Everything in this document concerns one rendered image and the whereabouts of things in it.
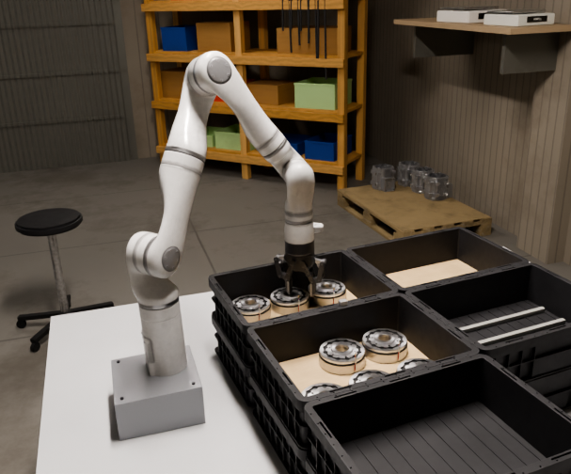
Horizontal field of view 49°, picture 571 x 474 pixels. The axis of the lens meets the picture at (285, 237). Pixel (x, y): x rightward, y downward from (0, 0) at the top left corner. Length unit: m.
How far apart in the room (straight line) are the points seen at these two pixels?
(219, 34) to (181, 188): 4.48
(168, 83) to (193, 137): 4.83
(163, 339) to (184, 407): 0.16
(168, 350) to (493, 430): 0.70
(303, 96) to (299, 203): 3.88
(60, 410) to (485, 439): 0.96
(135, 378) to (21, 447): 1.29
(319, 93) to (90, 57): 2.43
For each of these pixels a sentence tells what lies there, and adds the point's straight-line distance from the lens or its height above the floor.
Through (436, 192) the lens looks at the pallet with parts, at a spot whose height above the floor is 0.20.
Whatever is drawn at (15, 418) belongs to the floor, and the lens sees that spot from 2.92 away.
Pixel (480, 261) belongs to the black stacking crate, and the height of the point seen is 0.86.
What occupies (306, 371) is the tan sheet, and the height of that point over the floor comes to 0.83.
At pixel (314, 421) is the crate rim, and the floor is 0.93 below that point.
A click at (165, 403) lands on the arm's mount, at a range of 1.46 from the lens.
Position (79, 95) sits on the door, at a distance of 6.68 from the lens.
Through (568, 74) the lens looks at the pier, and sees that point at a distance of 3.91.
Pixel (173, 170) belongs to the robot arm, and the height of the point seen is 1.26.
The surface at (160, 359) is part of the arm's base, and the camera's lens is 1.48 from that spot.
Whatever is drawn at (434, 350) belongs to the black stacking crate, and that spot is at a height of 0.86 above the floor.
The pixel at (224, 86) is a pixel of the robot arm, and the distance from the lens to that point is 1.42.
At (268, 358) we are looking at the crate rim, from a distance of 1.28.
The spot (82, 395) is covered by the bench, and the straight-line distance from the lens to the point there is 1.67.
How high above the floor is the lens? 1.61
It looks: 21 degrees down
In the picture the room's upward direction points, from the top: 2 degrees counter-clockwise
